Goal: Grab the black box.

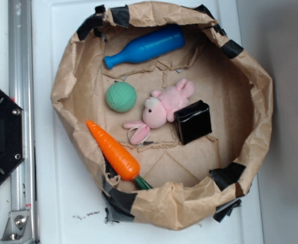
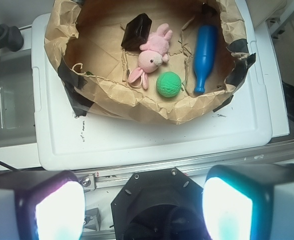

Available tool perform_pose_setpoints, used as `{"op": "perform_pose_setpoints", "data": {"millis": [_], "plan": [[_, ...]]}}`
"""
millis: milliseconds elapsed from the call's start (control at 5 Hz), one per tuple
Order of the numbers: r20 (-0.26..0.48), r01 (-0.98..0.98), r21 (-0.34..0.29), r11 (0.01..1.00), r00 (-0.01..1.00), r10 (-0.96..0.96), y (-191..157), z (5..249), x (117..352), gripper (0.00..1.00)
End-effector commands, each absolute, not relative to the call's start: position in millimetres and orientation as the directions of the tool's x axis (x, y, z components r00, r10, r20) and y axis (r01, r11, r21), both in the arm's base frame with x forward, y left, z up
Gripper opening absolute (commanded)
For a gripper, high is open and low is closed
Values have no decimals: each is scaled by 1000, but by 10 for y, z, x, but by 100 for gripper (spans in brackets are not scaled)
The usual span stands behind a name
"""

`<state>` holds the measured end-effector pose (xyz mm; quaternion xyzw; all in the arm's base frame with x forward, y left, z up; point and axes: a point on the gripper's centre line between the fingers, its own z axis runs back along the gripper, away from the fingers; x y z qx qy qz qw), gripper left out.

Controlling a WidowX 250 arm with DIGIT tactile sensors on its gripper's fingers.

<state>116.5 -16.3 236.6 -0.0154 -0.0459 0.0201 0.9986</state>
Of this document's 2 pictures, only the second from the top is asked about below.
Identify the pink plush bunny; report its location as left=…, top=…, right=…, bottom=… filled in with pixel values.
left=127, top=23, right=173, bottom=90

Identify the metal corner bracket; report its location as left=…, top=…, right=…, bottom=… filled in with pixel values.
left=84, top=207, right=101, bottom=232

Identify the blue plastic bottle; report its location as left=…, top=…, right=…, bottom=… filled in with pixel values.
left=193, top=25, right=218, bottom=94

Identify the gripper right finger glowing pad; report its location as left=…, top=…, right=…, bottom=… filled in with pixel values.
left=202, top=163, right=294, bottom=240

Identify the aluminium rail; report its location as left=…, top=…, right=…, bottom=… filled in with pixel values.
left=74, top=139, right=294, bottom=196

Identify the green ball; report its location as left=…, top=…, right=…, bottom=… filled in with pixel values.
left=156, top=71, right=182, bottom=98

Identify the black clamp knob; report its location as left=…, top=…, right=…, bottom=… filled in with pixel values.
left=0, top=24, right=24, bottom=52

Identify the brown paper bag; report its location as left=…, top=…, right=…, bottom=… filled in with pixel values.
left=44, top=0, right=255, bottom=125

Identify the black box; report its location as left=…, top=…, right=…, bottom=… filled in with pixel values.
left=121, top=13, right=152, bottom=51

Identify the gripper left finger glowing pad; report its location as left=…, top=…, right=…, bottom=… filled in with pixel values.
left=0, top=170, right=85, bottom=240

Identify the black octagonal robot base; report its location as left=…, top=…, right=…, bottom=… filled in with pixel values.
left=111, top=168, right=211, bottom=240

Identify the clear plastic bin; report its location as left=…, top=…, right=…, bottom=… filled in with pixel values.
left=0, top=49, right=36, bottom=148

